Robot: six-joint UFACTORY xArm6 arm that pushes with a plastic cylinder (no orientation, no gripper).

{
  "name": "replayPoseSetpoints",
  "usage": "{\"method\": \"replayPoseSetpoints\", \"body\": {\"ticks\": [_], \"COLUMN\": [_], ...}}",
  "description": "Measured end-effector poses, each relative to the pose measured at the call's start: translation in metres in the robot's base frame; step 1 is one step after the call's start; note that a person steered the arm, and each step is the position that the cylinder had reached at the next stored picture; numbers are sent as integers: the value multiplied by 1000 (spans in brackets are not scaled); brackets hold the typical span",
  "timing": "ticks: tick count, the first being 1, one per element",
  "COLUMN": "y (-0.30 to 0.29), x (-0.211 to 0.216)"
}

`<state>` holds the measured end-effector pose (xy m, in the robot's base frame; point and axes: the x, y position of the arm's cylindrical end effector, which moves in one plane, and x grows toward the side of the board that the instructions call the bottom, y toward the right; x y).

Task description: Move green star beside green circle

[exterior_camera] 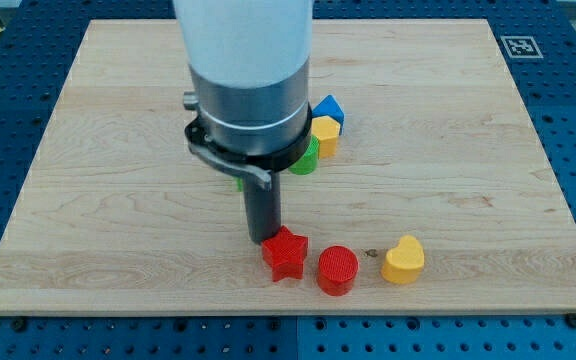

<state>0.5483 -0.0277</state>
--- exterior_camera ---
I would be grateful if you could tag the yellow heart block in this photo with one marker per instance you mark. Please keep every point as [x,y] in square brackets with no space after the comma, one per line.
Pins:
[404,263]

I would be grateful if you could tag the yellow pentagon block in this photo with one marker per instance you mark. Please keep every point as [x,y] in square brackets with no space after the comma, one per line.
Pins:
[327,131]

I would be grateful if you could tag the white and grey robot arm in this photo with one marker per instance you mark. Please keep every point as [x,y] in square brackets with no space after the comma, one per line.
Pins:
[249,65]

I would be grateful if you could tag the light wooden board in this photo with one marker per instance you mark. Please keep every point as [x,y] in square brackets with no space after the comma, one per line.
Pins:
[117,218]

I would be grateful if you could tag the blue block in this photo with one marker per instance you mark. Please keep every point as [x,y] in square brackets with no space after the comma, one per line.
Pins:
[329,106]

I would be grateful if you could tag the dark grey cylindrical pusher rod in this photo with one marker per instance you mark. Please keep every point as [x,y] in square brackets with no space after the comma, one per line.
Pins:
[263,209]

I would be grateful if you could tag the black white fiducial marker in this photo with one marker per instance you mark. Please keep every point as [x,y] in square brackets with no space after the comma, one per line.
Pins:
[521,47]

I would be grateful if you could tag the black clamp ring with lever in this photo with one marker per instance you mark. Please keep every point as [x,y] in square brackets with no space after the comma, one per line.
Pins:
[254,168]

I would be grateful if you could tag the green cylinder block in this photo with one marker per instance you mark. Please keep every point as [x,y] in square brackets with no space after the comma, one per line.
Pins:
[309,160]

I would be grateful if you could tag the red star block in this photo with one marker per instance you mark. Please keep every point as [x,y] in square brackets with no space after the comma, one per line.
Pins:
[285,254]

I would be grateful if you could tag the red cylinder block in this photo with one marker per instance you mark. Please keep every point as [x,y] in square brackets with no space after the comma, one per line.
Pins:
[337,269]

